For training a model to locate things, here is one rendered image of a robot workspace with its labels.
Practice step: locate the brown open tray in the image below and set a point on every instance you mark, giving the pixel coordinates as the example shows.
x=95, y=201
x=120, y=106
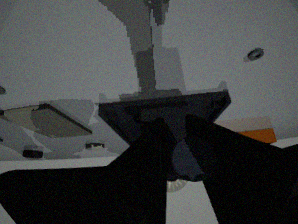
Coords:
x=265, y=135

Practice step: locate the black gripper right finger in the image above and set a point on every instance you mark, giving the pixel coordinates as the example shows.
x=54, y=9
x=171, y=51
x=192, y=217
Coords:
x=253, y=182

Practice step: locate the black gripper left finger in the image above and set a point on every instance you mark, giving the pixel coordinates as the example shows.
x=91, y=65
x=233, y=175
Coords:
x=131, y=190

